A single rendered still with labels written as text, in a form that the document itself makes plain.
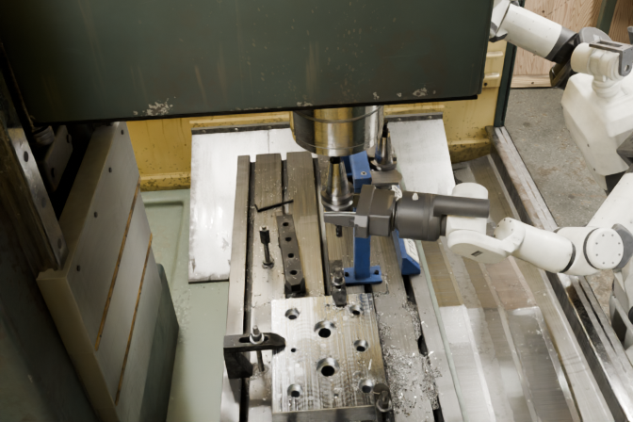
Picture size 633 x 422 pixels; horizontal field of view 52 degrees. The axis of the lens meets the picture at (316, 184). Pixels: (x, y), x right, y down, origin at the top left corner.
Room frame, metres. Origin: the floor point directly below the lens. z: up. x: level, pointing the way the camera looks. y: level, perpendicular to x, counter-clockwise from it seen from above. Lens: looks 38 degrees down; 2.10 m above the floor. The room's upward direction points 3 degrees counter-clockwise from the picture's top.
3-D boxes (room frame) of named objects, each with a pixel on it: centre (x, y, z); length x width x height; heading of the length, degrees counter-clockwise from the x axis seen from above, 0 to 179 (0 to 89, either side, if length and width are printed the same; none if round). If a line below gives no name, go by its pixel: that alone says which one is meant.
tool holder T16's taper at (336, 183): (0.93, -0.04, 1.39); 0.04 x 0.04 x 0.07
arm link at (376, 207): (0.91, -0.14, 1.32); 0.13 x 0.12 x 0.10; 167
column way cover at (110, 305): (0.92, 0.41, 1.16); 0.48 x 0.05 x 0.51; 2
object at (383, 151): (1.20, -0.16, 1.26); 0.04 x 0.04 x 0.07
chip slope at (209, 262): (1.58, -0.02, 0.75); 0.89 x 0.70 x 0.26; 92
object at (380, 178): (1.15, -0.16, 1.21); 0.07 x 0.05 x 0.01; 92
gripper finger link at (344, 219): (0.89, -0.04, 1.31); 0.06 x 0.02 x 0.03; 77
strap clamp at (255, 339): (0.87, 0.15, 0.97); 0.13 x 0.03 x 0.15; 92
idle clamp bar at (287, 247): (1.20, 0.08, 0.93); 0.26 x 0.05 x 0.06; 7
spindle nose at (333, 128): (0.93, -0.04, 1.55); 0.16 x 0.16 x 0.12
